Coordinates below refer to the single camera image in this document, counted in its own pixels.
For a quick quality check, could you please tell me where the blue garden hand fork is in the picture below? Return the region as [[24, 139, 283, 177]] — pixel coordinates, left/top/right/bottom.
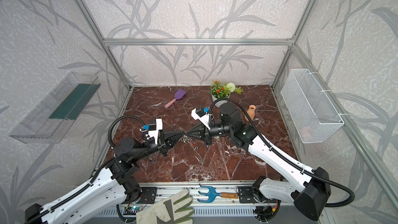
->
[[198, 184, 239, 203]]

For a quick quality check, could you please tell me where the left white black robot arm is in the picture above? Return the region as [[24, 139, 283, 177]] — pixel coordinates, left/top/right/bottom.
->
[[25, 130, 184, 224]]

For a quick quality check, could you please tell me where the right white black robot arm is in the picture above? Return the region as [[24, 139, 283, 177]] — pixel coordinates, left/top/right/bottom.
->
[[186, 100, 355, 221]]

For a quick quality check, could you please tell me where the small terracotta vase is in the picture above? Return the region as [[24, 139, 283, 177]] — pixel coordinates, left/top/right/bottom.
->
[[246, 105, 256, 121]]

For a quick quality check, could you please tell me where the white pot with flowers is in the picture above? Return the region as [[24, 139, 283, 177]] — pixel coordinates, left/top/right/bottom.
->
[[210, 81, 243, 101]]

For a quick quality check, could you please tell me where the purple pink toy spatula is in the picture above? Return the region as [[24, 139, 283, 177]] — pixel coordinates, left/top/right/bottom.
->
[[164, 89, 186, 109]]

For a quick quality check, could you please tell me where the green circuit board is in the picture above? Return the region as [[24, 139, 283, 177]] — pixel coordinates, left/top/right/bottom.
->
[[123, 205, 146, 216]]

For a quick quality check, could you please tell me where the white green work glove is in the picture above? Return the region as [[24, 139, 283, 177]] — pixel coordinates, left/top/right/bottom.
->
[[136, 189, 194, 224]]

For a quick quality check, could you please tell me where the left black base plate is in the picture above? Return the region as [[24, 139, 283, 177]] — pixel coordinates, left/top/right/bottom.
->
[[134, 187, 158, 205]]

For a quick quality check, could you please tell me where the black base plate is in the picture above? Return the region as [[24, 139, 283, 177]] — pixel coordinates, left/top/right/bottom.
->
[[134, 187, 158, 205], [236, 186, 258, 204]]

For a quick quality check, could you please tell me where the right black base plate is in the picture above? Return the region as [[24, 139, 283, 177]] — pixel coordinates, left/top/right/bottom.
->
[[236, 186, 258, 204]]

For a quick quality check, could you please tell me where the white wire mesh basket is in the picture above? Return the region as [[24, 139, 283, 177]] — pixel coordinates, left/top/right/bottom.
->
[[281, 68, 345, 144]]

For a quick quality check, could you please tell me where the clear plastic wall tray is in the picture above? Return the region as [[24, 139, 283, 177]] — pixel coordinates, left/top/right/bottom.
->
[[9, 72, 101, 144]]

